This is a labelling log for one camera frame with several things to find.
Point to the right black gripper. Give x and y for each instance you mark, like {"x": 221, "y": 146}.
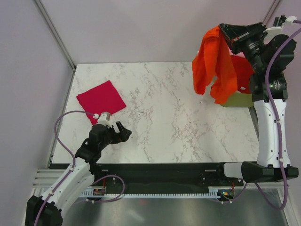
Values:
{"x": 237, "y": 36}

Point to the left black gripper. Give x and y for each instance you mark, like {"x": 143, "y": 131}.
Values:
{"x": 118, "y": 136}

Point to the orange t shirt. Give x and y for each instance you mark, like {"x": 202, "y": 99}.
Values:
{"x": 213, "y": 64}

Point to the magenta t shirt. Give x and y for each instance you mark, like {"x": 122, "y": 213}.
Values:
{"x": 102, "y": 98}

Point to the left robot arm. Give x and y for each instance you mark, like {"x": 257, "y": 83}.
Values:
{"x": 50, "y": 208}

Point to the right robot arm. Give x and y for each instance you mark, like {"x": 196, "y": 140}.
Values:
{"x": 269, "y": 95}

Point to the red t shirt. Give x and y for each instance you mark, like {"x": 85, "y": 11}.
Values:
{"x": 243, "y": 71}

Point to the olive green laundry basket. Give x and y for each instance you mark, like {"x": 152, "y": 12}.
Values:
{"x": 239, "y": 100}

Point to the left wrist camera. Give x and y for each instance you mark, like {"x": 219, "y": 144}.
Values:
{"x": 103, "y": 122}

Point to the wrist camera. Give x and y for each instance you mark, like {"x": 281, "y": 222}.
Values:
{"x": 280, "y": 22}
{"x": 103, "y": 122}

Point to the right aluminium frame post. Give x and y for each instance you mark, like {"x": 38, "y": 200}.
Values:
{"x": 273, "y": 7}

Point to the aluminium frame post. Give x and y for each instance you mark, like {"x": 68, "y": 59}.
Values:
{"x": 273, "y": 7}
{"x": 50, "y": 25}

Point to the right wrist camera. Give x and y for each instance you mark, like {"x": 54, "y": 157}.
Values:
{"x": 280, "y": 22}

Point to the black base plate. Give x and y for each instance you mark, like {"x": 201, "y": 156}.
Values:
{"x": 163, "y": 178}

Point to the right aluminium rail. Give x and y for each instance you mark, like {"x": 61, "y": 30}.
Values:
{"x": 254, "y": 119}

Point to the white slotted cable duct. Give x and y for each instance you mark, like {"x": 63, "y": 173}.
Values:
{"x": 211, "y": 193}

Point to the left aluminium frame post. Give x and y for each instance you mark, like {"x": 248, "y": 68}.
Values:
{"x": 50, "y": 25}

